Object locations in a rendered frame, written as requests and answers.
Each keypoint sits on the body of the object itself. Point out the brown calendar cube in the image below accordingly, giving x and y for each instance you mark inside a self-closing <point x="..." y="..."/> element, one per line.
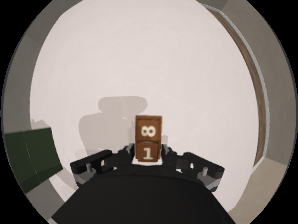
<point x="148" y="151"/>
<point x="148" y="130"/>

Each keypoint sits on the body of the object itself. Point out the brown wooden tray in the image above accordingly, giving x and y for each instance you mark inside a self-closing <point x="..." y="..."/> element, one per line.
<point x="137" y="117"/>

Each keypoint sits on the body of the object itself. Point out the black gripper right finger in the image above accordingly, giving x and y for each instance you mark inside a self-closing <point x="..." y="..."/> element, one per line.
<point x="208" y="172"/>

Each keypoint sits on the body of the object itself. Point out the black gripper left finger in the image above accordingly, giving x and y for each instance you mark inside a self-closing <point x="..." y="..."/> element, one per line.
<point x="85" y="168"/>

